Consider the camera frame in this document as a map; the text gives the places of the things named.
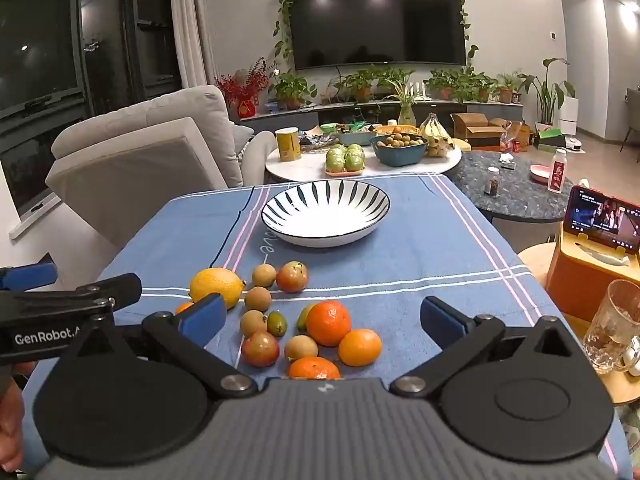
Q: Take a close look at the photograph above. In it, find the grey dining chair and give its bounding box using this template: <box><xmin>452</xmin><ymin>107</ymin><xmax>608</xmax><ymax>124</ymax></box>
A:
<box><xmin>620</xmin><ymin>87</ymin><xmax>640</xmax><ymax>153</ymax></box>

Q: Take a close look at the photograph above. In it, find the pile of snack packets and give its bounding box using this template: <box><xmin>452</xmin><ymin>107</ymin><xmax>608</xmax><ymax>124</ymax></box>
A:
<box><xmin>299</xmin><ymin>127</ymin><xmax>336</xmax><ymax>153</ymax></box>

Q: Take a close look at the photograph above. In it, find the bunch of bananas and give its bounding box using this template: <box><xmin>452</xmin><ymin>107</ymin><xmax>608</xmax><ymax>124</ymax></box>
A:
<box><xmin>417</xmin><ymin>112</ymin><xmax>456</xmax><ymax>157</ymax></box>

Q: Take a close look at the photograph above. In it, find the dark glass window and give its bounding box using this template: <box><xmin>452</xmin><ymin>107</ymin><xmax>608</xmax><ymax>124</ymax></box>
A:
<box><xmin>0</xmin><ymin>0</ymin><xmax>181</xmax><ymax>221</ymax></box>

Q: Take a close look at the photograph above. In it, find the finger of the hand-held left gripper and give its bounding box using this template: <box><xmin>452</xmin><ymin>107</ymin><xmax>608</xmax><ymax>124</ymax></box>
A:
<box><xmin>0</xmin><ymin>254</ymin><xmax>59</xmax><ymax>292</ymax></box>
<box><xmin>0</xmin><ymin>273</ymin><xmax>144</xmax><ymax>320</ymax></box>

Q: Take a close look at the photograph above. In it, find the glass vase with plant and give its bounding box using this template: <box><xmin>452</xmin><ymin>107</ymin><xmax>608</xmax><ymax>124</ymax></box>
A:
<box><xmin>385</xmin><ymin>77</ymin><xmax>426</xmax><ymax>127</ymax></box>

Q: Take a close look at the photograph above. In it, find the light curtain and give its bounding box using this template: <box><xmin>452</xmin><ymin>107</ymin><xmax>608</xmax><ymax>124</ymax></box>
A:
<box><xmin>169</xmin><ymin>0</ymin><xmax>218</xmax><ymax>91</ymax></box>

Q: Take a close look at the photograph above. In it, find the glass mug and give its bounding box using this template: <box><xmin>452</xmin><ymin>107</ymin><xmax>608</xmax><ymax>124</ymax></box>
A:
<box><xmin>582</xmin><ymin>280</ymin><xmax>640</xmax><ymax>375</ymax></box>

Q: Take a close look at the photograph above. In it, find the large teal bowl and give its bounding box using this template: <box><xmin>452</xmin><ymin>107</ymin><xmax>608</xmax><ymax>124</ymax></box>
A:
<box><xmin>370</xmin><ymin>135</ymin><xmax>428</xmax><ymax>167</ymax></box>

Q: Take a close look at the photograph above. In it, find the white round coffee table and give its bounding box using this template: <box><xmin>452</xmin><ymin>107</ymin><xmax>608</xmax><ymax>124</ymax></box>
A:
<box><xmin>265</xmin><ymin>145</ymin><xmax>463</xmax><ymax>183</ymax></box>

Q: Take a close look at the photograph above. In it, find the small yellow-green fruit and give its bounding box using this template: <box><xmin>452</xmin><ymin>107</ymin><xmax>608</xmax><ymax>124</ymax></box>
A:
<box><xmin>251</xmin><ymin>263</ymin><xmax>277</xmax><ymax>288</ymax></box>

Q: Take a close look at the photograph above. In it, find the round wooden side table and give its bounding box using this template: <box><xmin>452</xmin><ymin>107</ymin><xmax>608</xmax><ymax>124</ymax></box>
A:
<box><xmin>517</xmin><ymin>242</ymin><xmax>640</xmax><ymax>406</ymax></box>

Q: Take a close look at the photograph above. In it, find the black striped white bowl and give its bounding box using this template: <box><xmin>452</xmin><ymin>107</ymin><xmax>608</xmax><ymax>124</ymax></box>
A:
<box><xmin>261</xmin><ymin>179</ymin><xmax>391</xmax><ymax>248</ymax></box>

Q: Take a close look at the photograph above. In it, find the yellow lemon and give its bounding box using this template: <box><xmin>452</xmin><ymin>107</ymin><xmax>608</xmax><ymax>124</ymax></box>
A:
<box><xmin>189</xmin><ymin>267</ymin><xmax>247</xmax><ymax>310</ymax></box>

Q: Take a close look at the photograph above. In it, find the dark marble round table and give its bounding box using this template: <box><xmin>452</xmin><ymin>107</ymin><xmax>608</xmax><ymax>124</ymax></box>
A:
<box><xmin>445</xmin><ymin>150</ymin><xmax>588</xmax><ymax>223</ymax></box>

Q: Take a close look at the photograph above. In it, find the row of potted green plants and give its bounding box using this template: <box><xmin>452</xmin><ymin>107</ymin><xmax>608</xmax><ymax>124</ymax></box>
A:
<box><xmin>268</xmin><ymin>65</ymin><xmax>525</xmax><ymax>111</ymax></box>

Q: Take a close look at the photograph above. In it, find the green box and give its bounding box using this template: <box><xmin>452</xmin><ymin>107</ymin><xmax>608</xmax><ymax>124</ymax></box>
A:
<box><xmin>532</xmin><ymin>130</ymin><xmax>566</xmax><ymax>153</ymax></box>

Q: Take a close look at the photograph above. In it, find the blue striped tablecloth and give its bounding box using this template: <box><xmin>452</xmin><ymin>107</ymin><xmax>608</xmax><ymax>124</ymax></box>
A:
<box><xmin>22</xmin><ymin>172</ymin><xmax>633</xmax><ymax>480</ymax></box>

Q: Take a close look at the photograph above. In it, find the yellow can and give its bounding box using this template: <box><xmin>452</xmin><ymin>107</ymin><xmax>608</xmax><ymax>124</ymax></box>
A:
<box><xmin>275</xmin><ymin>127</ymin><xmax>302</xmax><ymax>162</ymax></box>

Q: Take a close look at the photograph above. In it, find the beige armchair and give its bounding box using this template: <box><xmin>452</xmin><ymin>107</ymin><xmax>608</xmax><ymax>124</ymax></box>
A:
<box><xmin>45</xmin><ymin>85</ymin><xmax>278</xmax><ymax>248</ymax></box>

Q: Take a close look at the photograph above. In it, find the small red apple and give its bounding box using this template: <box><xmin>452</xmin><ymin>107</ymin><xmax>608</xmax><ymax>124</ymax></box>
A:
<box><xmin>241</xmin><ymin>331</ymin><xmax>281</xmax><ymax>368</ymax></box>
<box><xmin>276</xmin><ymin>261</ymin><xmax>309</xmax><ymax>294</ymax></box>

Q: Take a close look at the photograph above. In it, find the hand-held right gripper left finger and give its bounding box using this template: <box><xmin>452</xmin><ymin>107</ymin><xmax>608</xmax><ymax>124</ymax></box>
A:
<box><xmin>75</xmin><ymin>294</ymin><xmax>258</xmax><ymax>396</ymax></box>

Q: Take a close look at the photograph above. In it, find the pile of small tan fruits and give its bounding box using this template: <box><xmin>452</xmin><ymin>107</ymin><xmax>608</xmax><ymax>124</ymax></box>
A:
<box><xmin>376</xmin><ymin>135</ymin><xmax>423</xmax><ymax>149</ymax></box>

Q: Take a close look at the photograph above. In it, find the white bottle red label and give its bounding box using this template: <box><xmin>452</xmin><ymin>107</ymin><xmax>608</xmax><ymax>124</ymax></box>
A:
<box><xmin>547</xmin><ymin>149</ymin><xmax>571</xmax><ymax>194</ymax></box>

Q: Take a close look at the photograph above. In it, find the smooth orange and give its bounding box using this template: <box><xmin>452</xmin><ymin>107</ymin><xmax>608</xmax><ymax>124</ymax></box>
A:
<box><xmin>338</xmin><ymin>328</ymin><xmax>383</xmax><ymax>367</ymax></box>

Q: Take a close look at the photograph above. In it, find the white air purifier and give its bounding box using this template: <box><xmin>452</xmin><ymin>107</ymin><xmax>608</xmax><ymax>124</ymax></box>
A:
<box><xmin>557</xmin><ymin>97</ymin><xmax>580</xmax><ymax>136</ymax></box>

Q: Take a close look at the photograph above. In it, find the small teal bowl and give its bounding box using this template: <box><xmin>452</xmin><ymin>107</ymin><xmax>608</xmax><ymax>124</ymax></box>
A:
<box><xmin>336</xmin><ymin>130</ymin><xmax>376</xmax><ymax>147</ymax></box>

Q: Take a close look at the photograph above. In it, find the person's left hand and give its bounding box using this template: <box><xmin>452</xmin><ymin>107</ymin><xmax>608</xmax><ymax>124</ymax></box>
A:
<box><xmin>0</xmin><ymin>385</ymin><xmax>25</xmax><ymax>472</ymax></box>

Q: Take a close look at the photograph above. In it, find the large leafy floor plant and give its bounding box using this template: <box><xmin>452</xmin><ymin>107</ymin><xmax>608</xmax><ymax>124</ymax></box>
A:
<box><xmin>517</xmin><ymin>57</ymin><xmax>576</xmax><ymax>131</ymax></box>

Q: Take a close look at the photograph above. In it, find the red berry plant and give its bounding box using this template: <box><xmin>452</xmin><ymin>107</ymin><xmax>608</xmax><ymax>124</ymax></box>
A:
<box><xmin>215</xmin><ymin>57</ymin><xmax>273</xmax><ymax>118</ymax></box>

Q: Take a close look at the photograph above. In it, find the dark television console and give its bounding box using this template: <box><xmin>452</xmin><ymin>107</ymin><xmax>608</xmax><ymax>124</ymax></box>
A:
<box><xmin>235</xmin><ymin>100</ymin><xmax>523</xmax><ymax>133</ymax></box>

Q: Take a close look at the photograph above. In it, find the open cardboard box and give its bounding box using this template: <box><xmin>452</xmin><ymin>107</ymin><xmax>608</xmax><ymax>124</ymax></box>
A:
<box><xmin>450</xmin><ymin>112</ymin><xmax>507</xmax><ymax>148</ymax></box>

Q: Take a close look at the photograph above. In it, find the wall-mounted black television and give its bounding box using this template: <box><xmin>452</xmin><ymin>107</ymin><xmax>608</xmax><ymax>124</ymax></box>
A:
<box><xmin>289</xmin><ymin>0</ymin><xmax>463</xmax><ymax>72</ymax></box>

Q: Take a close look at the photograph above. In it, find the small brown round fruit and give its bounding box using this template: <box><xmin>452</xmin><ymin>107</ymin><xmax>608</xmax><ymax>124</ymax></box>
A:
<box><xmin>244</xmin><ymin>286</ymin><xmax>273</xmax><ymax>312</ymax></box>
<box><xmin>284</xmin><ymin>334</ymin><xmax>319</xmax><ymax>362</ymax></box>
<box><xmin>239</xmin><ymin>309</ymin><xmax>268</xmax><ymax>338</ymax></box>

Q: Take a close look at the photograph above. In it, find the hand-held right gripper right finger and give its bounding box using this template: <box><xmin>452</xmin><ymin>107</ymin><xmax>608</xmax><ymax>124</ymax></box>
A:
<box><xmin>390</xmin><ymin>296</ymin><xmax>583</xmax><ymax>397</ymax></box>

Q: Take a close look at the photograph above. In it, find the red-cased smartphone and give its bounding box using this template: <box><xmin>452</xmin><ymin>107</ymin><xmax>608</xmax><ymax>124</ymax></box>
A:
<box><xmin>564</xmin><ymin>186</ymin><xmax>640</xmax><ymax>255</ymax></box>

